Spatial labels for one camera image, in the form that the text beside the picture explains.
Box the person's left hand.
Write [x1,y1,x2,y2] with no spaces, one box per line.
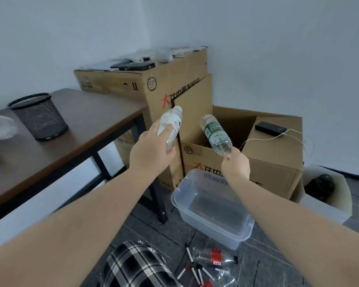
[129,119,177,178]

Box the person's right hand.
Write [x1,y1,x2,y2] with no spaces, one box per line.
[221,147,251,184]

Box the clear bottle with green label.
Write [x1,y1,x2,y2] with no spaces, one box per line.
[199,114,233,160]

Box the clear bottle with red-white label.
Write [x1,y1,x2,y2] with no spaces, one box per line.
[156,106,183,153]

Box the person's right forearm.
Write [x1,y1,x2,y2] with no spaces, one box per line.
[227,177,359,287]

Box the person's left forearm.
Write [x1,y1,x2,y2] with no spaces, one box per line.
[0,168,160,287]

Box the open cardboard box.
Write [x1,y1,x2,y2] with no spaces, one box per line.
[171,74,306,204]

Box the black power bank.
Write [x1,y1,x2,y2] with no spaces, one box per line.
[255,121,287,137]

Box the clear plastic storage bin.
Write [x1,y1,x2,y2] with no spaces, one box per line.
[171,168,255,250]

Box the tall closed cardboard box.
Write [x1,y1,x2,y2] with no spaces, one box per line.
[74,46,213,191]

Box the flat black device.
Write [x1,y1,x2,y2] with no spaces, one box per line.
[118,62,156,71]

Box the black bundled object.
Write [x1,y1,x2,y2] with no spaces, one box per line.
[304,174,336,203]

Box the white crumpled item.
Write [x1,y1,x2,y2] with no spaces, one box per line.
[155,49,175,64]

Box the small black device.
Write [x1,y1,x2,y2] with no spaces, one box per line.
[110,59,133,69]

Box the crushed bottle with red label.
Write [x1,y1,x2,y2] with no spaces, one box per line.
[194,247,239,267]

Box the group of white marker pens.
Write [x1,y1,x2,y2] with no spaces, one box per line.
[177,243,231,287]

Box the white open box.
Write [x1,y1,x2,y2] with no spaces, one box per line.
[298,163,353,225]

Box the black-white plaid clothing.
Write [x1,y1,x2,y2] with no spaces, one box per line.
[103,240,183,287]

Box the crushed clear plastic bottle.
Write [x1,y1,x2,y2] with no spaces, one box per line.
[209,272,236,287]

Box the black mesh waste basket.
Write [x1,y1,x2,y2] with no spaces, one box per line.
[8,93,69,141]

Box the crumpled clear plastic bag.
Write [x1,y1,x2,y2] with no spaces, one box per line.
[0,113,19,141]

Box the thin white cable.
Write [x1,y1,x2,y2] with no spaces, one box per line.
[239,128,315,160]

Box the dark table with black frame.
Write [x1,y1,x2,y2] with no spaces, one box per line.
[0,88,169,227]

